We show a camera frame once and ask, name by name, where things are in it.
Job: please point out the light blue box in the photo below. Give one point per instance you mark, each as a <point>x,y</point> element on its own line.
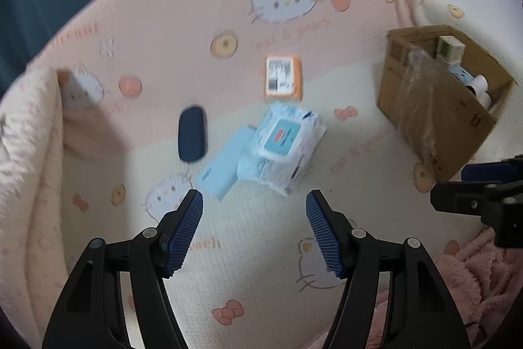
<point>222,165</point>

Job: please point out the pale pink quilt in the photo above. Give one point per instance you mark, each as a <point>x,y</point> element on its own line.
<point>28,169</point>

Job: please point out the pink fluffy cloth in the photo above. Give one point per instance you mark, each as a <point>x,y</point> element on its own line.
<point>470,275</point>

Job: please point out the light blue wet wipes pack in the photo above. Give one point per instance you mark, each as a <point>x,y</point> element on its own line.
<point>282,140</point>

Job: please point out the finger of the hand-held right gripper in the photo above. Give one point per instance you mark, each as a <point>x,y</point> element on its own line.
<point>461,198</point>
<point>484,172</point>

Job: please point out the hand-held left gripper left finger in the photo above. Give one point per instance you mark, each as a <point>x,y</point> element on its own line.
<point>186,232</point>

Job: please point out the brown cardboard box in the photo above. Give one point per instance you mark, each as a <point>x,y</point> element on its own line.
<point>392,95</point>

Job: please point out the blue and white tissue box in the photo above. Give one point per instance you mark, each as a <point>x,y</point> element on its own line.
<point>461,74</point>

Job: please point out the pink cartoon cat printed blanket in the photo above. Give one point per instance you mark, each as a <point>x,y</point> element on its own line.
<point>163,26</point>

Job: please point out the green and white box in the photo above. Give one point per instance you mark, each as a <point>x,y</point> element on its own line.
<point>451,47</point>

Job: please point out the dark blue oval case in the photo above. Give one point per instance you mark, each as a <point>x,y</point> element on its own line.
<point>192,134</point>

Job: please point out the orange box with white label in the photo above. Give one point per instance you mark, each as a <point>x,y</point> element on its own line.
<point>284,77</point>

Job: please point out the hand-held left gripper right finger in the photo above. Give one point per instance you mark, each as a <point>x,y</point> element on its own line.
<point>325,236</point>

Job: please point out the white paper roll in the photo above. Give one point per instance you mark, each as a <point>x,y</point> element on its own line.
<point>478,84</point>
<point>485,99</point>

